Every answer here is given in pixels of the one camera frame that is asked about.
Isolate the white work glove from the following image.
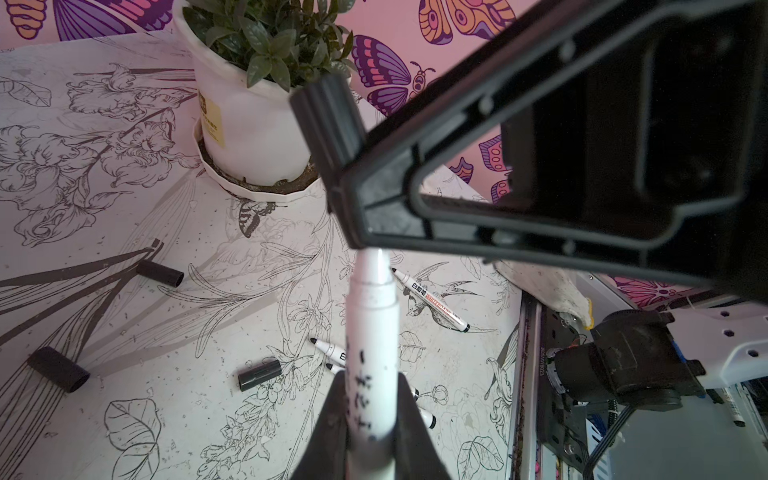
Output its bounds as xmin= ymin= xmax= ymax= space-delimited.
xmin=493 ymin=260 xmax=595 ymax=330

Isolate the potted green plant white pot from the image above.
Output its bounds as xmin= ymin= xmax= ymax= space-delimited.
xmin=172 ymin=1 xmax=355 ymax=198

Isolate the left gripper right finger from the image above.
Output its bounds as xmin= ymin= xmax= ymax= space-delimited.
xmin=394 ymin=373 xmax=450 ymax=480

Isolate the white marker pen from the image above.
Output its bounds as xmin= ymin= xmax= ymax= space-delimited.
xmin=345 ymin=248 xmax=400 ymax=479
xmin=392 ymin=268 xmax=470 ymax=333
xmin=310 ymin=337 xmax=398 ymax=440

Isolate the black pen cap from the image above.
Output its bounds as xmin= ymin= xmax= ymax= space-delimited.
xmin=136 ymin=260 xmax=184 ymax=288
xmin=237 ymin=359 xmax=282 ymax=392
xmin=27 ymin=346 xmax=90 ymax=393

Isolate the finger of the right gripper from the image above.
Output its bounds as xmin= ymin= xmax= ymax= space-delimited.
xmin=290 ymin=1 xmax=767 ymax=300

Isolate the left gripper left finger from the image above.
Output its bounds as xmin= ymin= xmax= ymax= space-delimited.
xmin=290 ymin=371 xmax=347 ymax=480

